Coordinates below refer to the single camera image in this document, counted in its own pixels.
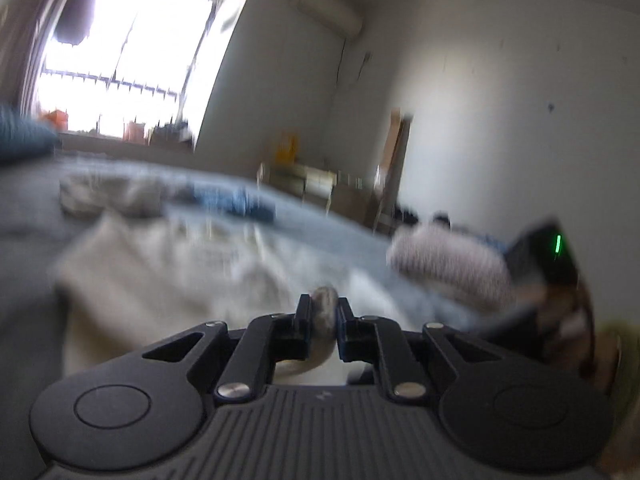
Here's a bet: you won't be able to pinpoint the window with metal grille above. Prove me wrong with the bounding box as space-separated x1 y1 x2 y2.
37 0 258 148

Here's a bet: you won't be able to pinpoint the orange bag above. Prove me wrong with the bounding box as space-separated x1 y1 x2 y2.
40 109 70 131

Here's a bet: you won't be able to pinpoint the crumpled white shirt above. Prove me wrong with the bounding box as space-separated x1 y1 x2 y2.
59 174 173 218

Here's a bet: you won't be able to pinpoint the yellow box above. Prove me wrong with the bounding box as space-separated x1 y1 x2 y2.
272 135 298 165

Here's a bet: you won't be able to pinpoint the box of dark clothes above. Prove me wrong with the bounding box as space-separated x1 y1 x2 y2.
147 121 193 150

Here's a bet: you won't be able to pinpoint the wooden board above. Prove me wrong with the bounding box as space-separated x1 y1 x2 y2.
367 110 413 231

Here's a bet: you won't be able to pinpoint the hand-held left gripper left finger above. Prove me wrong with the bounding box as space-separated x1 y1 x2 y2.
142 294 313 406

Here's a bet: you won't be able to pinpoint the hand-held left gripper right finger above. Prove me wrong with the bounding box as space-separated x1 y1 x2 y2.
336 297 501 403

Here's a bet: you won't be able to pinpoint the person's right hand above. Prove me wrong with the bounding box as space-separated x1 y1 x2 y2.
540 280 596 376

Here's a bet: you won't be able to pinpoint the teal duvet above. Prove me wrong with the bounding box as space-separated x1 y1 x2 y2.
0 105 58 161

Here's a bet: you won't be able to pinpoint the wall power cable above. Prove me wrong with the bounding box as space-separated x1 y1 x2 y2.
332 35 373 86

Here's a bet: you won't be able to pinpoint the white desk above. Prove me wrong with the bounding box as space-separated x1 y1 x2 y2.
267 162 373 231

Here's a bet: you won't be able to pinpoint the metal shoe rack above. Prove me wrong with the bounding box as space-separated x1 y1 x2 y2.
375 200 451 241

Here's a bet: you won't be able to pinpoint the crumpled blue garment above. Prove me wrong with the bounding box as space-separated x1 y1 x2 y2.
192 185 276 223

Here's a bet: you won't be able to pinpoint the bed with grey sheet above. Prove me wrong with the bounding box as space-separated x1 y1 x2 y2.
0 152 501 480

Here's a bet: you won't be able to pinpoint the cream fuzzy sweater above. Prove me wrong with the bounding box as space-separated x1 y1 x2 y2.
55 210 396 386

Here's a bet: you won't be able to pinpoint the grey curtain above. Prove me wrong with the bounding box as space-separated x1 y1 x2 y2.
0 0 86 111

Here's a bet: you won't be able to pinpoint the white air conditioner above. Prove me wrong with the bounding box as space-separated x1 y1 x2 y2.
295 0 363 36

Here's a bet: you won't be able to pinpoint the hanging dark clothes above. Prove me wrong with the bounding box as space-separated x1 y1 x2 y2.
54 0 98 46

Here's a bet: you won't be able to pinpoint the person's right forearm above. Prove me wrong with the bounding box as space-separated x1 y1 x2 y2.
592 320 640 476

